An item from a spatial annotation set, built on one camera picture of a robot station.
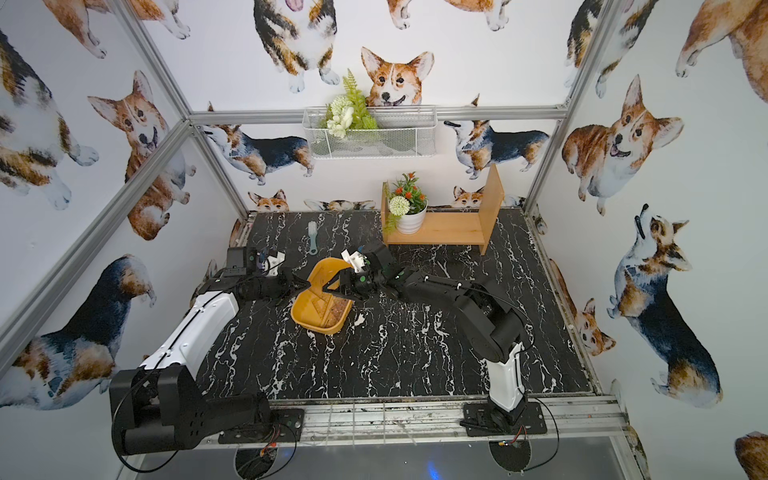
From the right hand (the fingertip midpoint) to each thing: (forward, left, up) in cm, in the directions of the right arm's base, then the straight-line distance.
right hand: (334, 278), depth 82 cm
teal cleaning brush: (+32, +17, -17) cm, 40 cm away
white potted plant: (+24, -20, +4) cm, 32 cm away
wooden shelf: (+27, -35, -11) cm, 46 cm away
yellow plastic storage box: (-1, +8, -17) cm, 19 cm away
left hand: (+1, +8, -1) cm, 8 cm away
